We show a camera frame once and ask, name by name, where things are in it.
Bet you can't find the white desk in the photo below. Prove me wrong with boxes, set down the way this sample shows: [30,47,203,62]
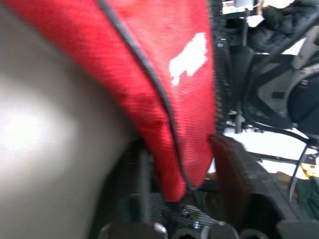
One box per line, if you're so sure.
[221,0,266,28]

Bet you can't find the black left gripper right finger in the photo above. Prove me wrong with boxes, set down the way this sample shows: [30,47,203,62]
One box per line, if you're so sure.
[210,135,296,226]

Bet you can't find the black mesh office chair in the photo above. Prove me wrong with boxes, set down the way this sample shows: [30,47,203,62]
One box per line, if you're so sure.
[224,42,319,150]

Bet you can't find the red paddle case black piping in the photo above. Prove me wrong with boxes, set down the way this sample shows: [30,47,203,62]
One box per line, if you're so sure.
[4,0,231,203]

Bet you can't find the yellow tool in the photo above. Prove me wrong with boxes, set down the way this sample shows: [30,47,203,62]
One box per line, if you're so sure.
[300,161,319,180]

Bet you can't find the black padded jacket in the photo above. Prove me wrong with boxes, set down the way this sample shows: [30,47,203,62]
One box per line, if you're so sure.
[249,0,319,54]

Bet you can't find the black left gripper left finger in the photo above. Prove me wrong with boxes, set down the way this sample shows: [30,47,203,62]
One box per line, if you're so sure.
[134,145,154,224]

